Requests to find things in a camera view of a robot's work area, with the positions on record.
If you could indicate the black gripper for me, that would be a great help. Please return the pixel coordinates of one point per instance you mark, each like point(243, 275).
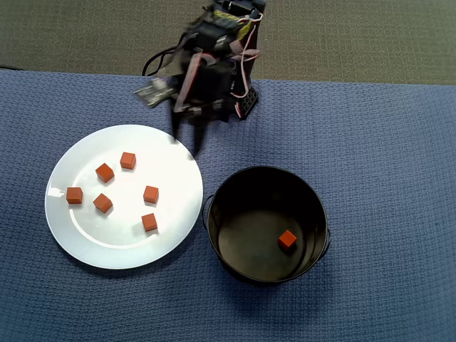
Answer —
point(198, 115)

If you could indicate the red cube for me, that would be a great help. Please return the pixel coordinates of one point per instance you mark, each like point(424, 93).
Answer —
point(103, 203)
point(287, 239)
point(128, 161)
point(104, 173)
point(149, 222)
point(74, 196)
point(151, 195)

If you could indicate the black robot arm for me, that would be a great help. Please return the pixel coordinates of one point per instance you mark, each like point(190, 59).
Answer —
point(246, 103)

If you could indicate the white round plate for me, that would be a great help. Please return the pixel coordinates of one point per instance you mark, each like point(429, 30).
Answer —
point(124, 242)

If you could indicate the black metal bucket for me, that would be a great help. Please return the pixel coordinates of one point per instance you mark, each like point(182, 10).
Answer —
point(249, 249)

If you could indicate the blue textured cloth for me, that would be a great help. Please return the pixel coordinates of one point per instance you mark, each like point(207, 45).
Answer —
point(356, 178)

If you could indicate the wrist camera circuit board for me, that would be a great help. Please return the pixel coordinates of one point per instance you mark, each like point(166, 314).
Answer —
point(156, 93)

